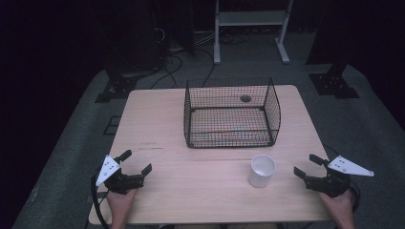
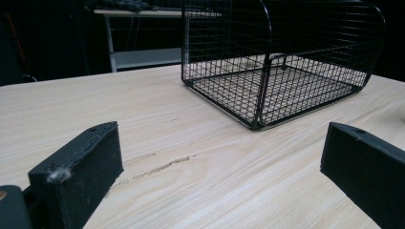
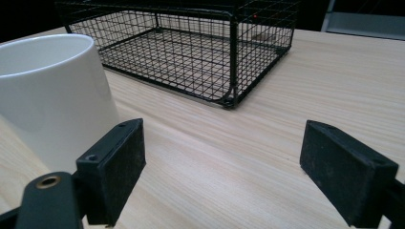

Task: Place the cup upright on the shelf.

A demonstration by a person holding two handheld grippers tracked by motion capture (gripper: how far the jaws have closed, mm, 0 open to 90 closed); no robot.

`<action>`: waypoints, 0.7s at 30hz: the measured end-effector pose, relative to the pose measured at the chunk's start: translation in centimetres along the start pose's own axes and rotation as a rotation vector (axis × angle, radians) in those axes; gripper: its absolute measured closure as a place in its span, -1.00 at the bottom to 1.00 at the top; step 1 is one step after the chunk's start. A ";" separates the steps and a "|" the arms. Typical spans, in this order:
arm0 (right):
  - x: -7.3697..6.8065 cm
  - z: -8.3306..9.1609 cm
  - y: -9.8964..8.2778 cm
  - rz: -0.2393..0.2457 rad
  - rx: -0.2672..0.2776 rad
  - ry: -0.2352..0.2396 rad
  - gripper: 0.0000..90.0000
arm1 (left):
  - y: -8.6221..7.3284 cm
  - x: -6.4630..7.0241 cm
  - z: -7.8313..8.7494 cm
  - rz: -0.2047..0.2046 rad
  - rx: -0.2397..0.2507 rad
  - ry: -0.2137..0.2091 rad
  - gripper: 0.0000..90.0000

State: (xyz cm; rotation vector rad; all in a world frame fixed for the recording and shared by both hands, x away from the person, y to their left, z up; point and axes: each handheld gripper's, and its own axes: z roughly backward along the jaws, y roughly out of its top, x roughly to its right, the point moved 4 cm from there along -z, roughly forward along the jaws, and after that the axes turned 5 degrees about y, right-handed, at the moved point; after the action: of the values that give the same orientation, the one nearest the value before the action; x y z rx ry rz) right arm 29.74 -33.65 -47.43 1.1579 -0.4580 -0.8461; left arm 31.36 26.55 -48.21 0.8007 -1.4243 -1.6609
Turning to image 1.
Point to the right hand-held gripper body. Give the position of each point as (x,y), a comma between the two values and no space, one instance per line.
(331,186)

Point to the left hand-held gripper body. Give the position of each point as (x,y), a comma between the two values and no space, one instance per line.
(121,183)

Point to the person's left hand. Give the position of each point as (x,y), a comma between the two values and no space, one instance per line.
(121,205)

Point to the person's right hand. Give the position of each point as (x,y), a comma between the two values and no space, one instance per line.
(342,210)

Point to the white cup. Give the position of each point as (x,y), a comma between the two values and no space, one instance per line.
(261,178)

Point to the dark round disc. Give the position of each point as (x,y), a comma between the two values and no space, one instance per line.
(245,98)

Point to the black stand base plate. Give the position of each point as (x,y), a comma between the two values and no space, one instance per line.
(119,87)
(333,85)

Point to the white metal stand frame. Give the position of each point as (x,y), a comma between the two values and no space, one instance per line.
(251,17)

